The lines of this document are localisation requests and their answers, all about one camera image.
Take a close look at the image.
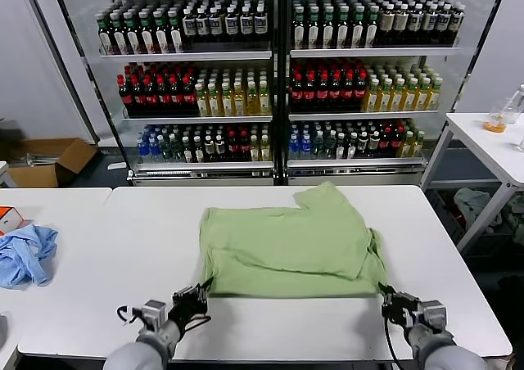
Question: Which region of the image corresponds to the beige-label dark drink bottle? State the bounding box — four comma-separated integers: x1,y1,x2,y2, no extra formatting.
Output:
393,2,409,46
378,3,395,46

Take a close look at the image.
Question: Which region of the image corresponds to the orange and white box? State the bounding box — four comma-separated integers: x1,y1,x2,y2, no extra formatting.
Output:
0,206,25,236

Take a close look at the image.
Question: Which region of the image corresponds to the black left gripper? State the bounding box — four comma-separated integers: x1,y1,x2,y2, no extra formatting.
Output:
168,277,215,334

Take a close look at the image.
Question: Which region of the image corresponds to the white stool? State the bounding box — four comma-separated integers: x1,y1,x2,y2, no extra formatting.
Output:
0,160,17,187

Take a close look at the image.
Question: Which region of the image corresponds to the pale green cloth pile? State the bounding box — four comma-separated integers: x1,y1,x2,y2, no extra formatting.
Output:
503,204,524,244

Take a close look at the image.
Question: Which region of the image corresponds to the clear glass bottle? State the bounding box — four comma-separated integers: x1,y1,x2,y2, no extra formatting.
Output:
505,83,524,125

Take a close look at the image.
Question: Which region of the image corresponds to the open cardboard box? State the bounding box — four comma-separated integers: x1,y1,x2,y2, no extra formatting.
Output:
6,138,98,189

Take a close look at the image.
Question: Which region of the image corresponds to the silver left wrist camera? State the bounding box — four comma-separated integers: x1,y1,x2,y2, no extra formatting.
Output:
141,300,169,327

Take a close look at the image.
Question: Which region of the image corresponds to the white beverage cooler cabinet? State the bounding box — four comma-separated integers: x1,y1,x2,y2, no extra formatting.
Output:
96,0,466,187

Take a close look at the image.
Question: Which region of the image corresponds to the glass flask orange liquid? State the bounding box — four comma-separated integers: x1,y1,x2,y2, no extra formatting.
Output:
484,99,511,133

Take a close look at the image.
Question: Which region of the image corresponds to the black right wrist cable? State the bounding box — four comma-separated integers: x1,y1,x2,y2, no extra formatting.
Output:
382,315,401,370

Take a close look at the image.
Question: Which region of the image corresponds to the black plastic crate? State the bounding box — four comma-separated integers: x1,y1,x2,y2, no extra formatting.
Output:
425,187,468,244

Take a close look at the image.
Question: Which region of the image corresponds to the black bulky object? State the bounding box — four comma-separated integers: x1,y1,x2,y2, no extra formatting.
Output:
0,118,25,158

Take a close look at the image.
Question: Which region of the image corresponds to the white cooler shelf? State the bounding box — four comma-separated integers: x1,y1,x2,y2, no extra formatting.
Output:
122,114,274,124
130,160,274,178
289,47,462,59
99,49,273,62
288,110,441,122
286,158,427,174

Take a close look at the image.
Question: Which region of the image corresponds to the grey cloth pile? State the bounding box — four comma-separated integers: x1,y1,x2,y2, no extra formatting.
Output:
453,187,504,234

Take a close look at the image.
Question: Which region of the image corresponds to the green-cap dark drink bottle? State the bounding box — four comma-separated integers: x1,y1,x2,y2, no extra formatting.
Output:
138,11,155,54
305,6,322,50
166,9,184,53
96,12,112,55
320,6,337,50
365,5,381,49
335,6,351,50
291,6,307,50
350,5,366,50
110,12,126,55
124,11,140,55
152,10,169,54

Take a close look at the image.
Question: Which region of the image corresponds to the glass cooler door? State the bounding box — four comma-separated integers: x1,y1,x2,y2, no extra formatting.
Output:
22,0,134,178
449,0,513,117

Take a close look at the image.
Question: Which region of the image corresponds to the bundle of metal rods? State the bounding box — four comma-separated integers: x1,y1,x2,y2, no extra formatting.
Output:
24,152,56,166

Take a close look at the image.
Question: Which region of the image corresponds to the crumpled blue cloth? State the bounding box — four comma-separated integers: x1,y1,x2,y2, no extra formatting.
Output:
0,223,59,289

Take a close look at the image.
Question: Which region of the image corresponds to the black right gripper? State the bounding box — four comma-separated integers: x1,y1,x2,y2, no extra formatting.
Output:
377,282,421,327

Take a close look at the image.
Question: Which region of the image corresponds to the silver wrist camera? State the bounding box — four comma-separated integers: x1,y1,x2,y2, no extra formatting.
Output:
141,300,169,327
421,300,447,330

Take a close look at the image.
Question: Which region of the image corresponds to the blue-label dark drink bottle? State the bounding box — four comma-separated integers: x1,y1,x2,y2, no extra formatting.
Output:
239,5,255,43
182,8,197,43
408,2,424,46
224,6,239,43
422,2,438,46
209,7,224,43
436,2,453,46
253,4,269,43
451,2,467,46
195,7,211,43

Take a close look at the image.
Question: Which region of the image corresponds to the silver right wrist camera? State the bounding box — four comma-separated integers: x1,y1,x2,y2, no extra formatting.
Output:
421,300,447,330

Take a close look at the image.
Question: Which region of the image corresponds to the white side table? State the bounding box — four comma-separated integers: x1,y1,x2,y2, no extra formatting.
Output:
419,111,524,256

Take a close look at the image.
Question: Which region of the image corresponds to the light green t-shirt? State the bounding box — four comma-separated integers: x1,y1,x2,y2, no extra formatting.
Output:
198,181,388,299

